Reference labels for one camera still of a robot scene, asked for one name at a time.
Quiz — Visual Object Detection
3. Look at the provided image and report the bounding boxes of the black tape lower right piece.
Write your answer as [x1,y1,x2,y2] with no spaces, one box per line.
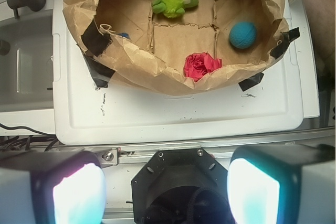
[238,72,264,91]

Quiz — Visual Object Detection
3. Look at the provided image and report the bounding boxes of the white plastic bin lid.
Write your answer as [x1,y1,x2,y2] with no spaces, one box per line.
[52,0,303,145]

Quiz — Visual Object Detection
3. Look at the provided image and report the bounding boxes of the aluminium rail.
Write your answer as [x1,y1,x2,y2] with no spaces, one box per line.
[51,126,335,167]

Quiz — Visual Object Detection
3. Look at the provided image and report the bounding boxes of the white sink basin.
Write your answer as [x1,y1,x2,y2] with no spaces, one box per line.
[1,10,53,112]

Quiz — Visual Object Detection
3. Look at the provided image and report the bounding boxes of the small blue object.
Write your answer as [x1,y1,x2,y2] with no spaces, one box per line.
[118,33,130,40]

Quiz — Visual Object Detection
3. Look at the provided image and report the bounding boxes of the red crumpled paper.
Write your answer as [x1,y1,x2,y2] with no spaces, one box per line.
[183,52,222,82]

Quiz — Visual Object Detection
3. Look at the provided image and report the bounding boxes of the blue ball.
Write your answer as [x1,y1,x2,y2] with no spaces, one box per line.
[229,22,257,49]

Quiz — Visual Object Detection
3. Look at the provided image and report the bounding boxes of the black tape left strip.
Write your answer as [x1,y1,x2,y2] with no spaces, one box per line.
[81,19,115,88]

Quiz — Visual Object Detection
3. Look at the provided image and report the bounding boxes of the black octagonal mount plate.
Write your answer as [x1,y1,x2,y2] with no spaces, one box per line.
[131,148,235,223]

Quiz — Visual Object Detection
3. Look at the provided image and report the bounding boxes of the black cable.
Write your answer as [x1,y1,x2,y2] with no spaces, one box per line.
[0,123,57,137]

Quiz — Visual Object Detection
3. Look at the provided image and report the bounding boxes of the black tape strip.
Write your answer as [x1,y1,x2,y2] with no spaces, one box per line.
[270,27,300,60]
[81,19,115,88]

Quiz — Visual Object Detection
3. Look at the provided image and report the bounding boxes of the black tape right strip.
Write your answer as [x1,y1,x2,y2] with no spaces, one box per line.
[270,27,300,60]

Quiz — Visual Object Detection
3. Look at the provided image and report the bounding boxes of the green plush animal toy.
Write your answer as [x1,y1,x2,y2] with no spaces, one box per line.
[151,0,199,18]

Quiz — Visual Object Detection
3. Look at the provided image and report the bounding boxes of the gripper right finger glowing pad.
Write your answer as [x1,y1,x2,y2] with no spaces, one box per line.
[227,144,335,223]

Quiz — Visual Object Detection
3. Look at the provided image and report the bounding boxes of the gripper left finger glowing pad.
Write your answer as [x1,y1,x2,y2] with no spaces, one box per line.
[1,151,107,223]

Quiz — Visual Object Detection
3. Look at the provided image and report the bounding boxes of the brown paper bag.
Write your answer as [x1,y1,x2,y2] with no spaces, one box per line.
[63,0,288,95]

